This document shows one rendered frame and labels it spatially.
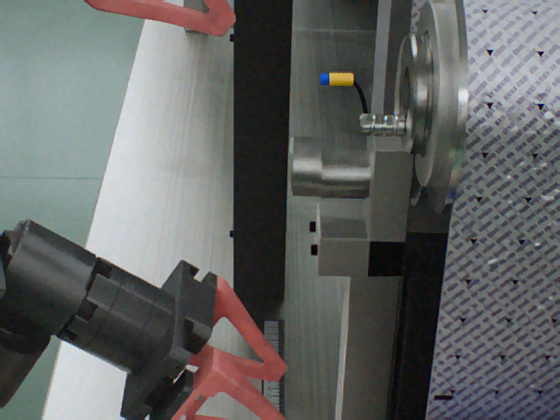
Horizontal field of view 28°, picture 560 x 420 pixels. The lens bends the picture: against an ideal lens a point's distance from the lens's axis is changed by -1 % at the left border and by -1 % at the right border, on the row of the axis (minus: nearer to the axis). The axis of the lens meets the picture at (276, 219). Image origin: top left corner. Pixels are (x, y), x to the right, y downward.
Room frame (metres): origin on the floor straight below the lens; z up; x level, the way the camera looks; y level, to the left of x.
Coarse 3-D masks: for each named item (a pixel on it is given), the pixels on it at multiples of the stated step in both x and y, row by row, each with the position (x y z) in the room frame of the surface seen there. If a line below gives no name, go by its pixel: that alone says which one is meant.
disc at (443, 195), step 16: (448, 0) 0.63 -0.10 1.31; (464, 16) 0.60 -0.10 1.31; (464, 32) 0.59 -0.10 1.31; (464, 48) 0.58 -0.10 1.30; (464, 64) 0.57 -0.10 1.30; (464, 80) 0.57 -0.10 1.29; (464, 96) 0.56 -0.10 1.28; (464, 112) 0.56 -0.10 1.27; (464, 128) 0.56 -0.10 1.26; (464, 144) 0.56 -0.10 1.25; (448, 160) 0.57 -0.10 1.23; (448, 176) 0.57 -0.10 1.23; (432, 192) 0.62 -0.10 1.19; (448, 192) 0.57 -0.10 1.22; (432, 208) 0.61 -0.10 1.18; (448, 208) 0.58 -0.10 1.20
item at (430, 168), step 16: (432, 0) 0.64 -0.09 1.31; (432, 16) 0.62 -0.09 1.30; (448, 16) 0.62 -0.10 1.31; (432, 32) 0.62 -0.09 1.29; (448, 32) 0.60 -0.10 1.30; (432, 48) 0.61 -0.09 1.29; (448, 48) 0.60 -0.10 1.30; (448, 64) 0.59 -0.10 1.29; (448, 80) 0.58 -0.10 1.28; (448, 96) 0.58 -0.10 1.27; (448, 112) 0.58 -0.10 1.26; (432, 128) 0.59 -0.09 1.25; (448, 128) 0.57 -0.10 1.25; (432, 144) 0.58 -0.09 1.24; (448, 144) 0.57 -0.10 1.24; (416, 160) 0.63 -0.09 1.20; (432, 160) 0.58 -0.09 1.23; (432, 176) 0.58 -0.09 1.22
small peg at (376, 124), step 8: (360, 120) 0.62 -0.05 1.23; (368, 120) 0.62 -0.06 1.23; (376, 120) 0.62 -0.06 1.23; (384, 120) 0.62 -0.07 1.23; (392, 120) 0.62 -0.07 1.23; (400, 120) 0.62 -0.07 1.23; (360, 128) 0.62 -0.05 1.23; (368, 128) 0.62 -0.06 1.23; (376, 128) 0.62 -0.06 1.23; (384, 128) 0.62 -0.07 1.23; (392, 128) 0.62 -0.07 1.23; (400, 128) 0.62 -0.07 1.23; (400, 136) 0.62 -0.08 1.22
